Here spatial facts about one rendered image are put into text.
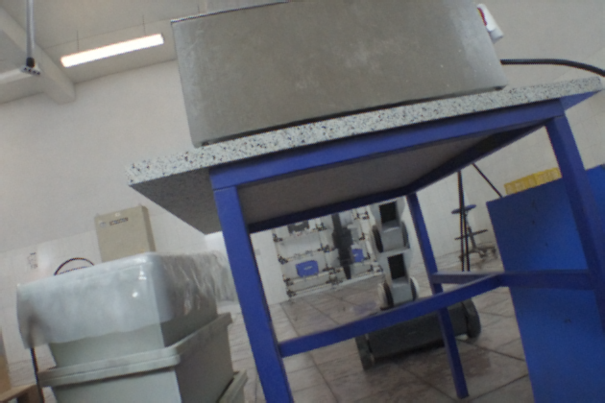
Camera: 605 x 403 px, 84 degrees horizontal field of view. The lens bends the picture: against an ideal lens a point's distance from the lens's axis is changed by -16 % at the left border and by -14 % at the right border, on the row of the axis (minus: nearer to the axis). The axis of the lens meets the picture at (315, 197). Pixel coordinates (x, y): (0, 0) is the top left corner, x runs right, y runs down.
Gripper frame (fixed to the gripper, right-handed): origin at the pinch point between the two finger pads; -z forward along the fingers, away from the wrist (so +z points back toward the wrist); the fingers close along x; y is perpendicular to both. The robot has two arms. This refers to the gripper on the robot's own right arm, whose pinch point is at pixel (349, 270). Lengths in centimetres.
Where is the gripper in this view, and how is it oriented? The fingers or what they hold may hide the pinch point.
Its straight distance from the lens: 176.0
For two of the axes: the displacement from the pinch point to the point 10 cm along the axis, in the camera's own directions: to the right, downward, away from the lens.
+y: 9.5, -2.2, -2.1
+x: -2.2, 0.0, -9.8
